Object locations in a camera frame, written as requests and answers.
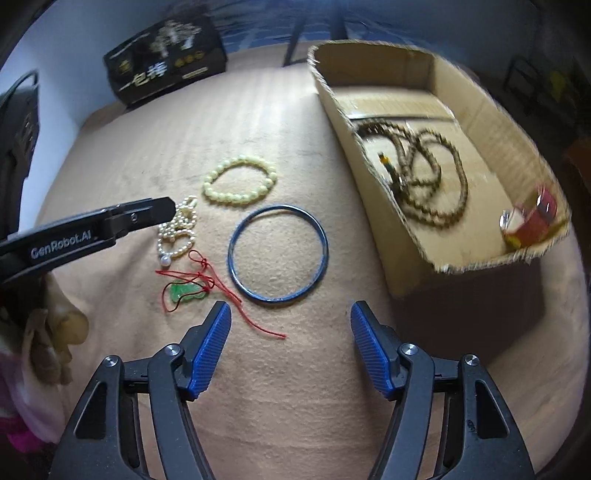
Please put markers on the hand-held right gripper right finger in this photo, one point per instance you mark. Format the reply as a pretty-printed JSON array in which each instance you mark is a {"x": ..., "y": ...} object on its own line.
[{"x": 369, "y": 350}]

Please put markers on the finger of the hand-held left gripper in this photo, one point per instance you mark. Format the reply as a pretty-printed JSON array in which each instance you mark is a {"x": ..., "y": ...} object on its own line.
[{"x": 147, "y": 213}]

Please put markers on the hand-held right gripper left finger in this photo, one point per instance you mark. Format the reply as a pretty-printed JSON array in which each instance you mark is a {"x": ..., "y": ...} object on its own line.
[{"x": 210, "y": 350}]

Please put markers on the cardboard box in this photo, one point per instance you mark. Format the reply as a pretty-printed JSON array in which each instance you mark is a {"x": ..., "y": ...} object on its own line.
[{"x": 383, "y": 221}]

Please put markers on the printed blanket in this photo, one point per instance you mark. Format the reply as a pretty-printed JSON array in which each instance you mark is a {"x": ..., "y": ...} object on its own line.
[{"x": 41, "y": 350}]

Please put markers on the black case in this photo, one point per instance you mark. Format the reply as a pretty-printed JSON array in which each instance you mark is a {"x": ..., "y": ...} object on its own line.
[{"x": 16, "y": 138}]

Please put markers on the blue bangle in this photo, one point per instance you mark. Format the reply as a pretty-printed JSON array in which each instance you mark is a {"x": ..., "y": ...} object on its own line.
[{"x": 277, "y": 207}]

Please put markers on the black printed box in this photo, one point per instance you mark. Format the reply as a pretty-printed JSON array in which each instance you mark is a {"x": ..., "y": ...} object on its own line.
[{"x": 161, "y": 64}]

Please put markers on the black metal rack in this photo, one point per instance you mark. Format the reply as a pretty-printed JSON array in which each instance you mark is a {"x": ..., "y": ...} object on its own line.
[{"x": 535, "y": 83}]

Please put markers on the black metal frame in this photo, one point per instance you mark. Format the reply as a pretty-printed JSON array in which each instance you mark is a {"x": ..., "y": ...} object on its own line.
[{"x": 295, "y": 32}]

